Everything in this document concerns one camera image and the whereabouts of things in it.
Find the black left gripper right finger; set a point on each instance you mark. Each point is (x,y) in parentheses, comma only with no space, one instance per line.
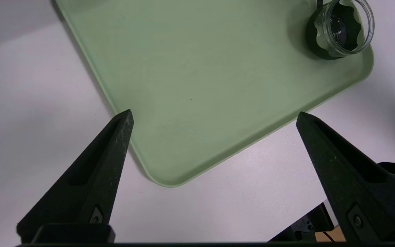
(348,178)

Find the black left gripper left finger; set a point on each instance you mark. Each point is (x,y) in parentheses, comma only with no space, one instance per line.
(94,178)

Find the glass jar with black lid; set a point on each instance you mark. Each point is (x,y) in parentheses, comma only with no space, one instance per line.
(341,31)

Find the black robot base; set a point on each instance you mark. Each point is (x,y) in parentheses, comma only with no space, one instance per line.
(307,223)

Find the light green plastic tray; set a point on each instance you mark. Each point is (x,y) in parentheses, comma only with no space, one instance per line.
(201,85)

